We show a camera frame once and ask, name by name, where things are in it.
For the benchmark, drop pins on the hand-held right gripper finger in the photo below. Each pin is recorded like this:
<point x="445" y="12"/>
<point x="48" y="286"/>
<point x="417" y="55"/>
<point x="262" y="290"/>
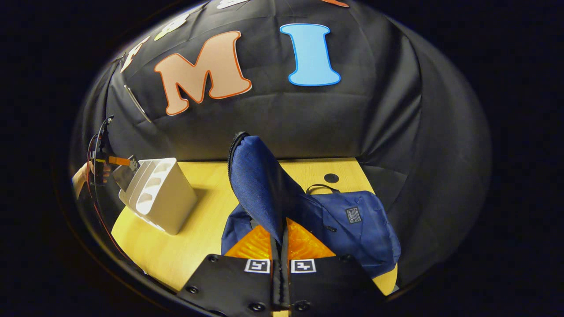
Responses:
<point x="276" y="281"/>
<point x="285" y="281"/>

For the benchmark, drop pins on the white bookshelf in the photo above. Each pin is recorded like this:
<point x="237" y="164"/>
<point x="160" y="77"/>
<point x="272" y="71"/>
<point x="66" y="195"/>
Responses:
<point x="172" y="202"/>

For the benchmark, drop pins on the blue schoolbag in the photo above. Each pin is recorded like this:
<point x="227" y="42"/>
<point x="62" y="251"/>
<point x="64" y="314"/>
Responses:
<point x="352" y="229"/>

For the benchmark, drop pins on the black round table grommet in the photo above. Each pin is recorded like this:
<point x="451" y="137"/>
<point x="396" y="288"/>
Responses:
<point x="331" y="178"/>

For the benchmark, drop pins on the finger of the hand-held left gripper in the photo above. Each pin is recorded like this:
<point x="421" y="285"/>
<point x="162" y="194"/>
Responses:
<point x="120" y="160"/>

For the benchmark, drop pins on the grey cover book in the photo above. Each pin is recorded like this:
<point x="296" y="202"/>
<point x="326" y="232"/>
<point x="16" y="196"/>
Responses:
<point x="124" y="176"/>

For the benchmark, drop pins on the black backdrop cloth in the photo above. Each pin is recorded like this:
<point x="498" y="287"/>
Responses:
<point x="308" y="119"/>

